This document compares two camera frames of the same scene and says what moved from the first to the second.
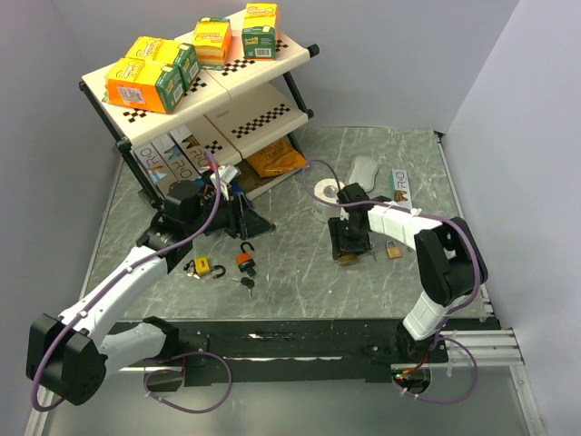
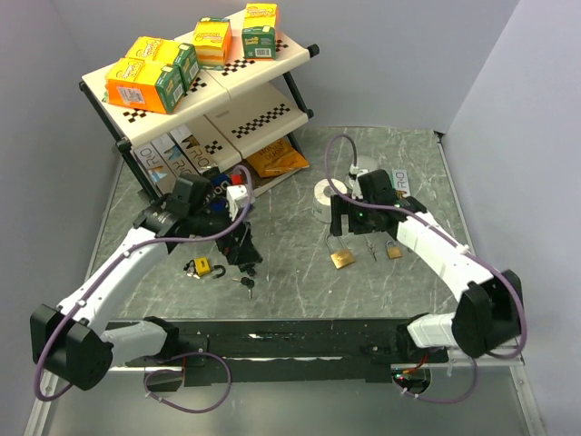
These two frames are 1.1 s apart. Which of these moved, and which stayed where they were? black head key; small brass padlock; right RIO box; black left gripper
Moved: black left gripper
Stayed: right RIO box; small brass padlock; black head key
